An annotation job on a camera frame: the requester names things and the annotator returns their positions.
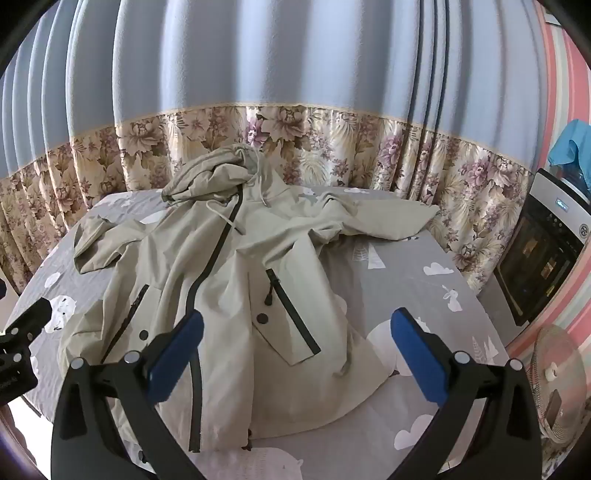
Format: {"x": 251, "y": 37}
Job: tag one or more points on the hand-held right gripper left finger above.
{"x": 178, "y": 355}

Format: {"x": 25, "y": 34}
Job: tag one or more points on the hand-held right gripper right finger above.
{"x": 418, "y": 364}

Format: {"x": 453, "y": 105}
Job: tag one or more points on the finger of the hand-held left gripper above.
{"x": 30, "y": 321}

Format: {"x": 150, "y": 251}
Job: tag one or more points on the beige hooded jacket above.
{"x": 221, "y": 277}

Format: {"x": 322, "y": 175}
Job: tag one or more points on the grey printed bed sheet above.
{"x": 415, "y": 277}

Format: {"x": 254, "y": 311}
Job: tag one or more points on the white electric fan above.
{"x": 549, "y": 369}

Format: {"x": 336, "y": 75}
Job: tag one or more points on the black and silver oven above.
{"x": 531, "y": 263}

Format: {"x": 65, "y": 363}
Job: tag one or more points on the blue cloth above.
{"x": 568, "y": 147}

